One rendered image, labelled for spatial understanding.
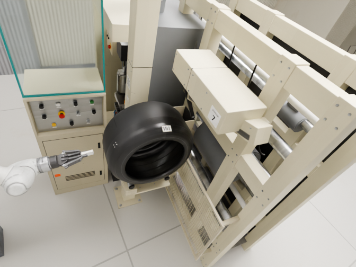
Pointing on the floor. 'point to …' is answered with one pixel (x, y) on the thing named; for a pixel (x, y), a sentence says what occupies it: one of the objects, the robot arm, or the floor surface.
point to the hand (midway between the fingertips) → (87, 153)
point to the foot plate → (125, 200)
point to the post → (140, 52)
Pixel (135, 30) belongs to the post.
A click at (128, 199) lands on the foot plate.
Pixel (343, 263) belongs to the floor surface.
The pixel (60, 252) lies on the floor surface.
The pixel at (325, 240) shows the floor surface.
